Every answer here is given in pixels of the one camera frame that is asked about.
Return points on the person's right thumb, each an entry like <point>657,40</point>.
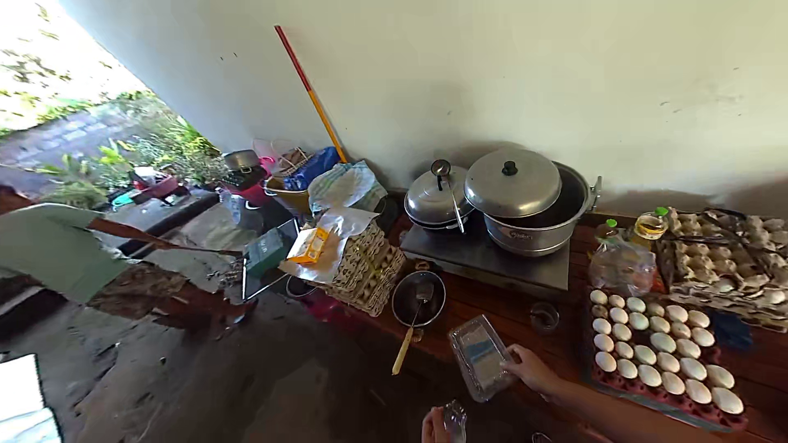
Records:
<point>512,368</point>

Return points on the dark red egg tray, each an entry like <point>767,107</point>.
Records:
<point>646,384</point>

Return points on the person's right hand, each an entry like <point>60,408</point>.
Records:
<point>534,371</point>

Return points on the wooden table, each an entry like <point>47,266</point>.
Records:
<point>511,329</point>

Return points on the green garden plants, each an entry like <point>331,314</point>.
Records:
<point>175,144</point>

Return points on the stack of grey egg cartons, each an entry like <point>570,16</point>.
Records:
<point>717,267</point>

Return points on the clear plastic bag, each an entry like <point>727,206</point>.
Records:
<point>623,268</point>

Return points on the person's left hand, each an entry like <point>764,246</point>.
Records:
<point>434,429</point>

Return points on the large round aluminium lid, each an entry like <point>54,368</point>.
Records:
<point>505,191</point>

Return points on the blue plastic bag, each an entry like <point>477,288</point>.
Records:
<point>313,169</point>

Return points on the woven basket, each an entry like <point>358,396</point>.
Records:
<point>298,161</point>

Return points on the red and yellow pole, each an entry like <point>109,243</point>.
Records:
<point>311,95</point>

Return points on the group of white eggs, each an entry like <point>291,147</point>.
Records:
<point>663,342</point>

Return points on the person's left fingers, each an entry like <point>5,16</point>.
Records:
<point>438,421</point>

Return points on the striped checked cloth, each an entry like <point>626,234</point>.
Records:
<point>346,186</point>

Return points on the person's right index finger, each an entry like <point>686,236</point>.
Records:
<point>518,350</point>

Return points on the black frying pan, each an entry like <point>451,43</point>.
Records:
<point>403,301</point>

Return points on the white paper sheet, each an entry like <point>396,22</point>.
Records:
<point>345,225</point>

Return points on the large silver pot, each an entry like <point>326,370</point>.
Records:
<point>528,235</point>

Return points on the silver cooking pot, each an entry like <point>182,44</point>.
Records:
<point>242,161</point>

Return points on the silver wok with domed lid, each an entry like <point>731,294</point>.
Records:
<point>425,200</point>

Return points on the metal ladle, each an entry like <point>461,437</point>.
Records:
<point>455,203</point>

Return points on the clear rectangular plastic container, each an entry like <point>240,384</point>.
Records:
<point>480,358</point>

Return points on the pink basin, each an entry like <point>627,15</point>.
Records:
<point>155,188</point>

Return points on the clear plastic piece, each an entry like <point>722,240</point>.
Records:
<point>455,421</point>

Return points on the tall stack of egg trays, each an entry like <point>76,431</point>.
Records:
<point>366,269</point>

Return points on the small clear glass jar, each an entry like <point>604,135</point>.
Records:
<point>544,317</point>

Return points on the yellow and white box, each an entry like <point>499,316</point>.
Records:
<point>309,245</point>

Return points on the green-capped bottle of yellow oil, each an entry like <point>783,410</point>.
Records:
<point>649,228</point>

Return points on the dark green box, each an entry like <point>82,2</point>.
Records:
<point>266,252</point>

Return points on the yellow bucket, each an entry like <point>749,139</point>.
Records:
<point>294,202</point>

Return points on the silver gas stove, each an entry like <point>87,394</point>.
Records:
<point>492,261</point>

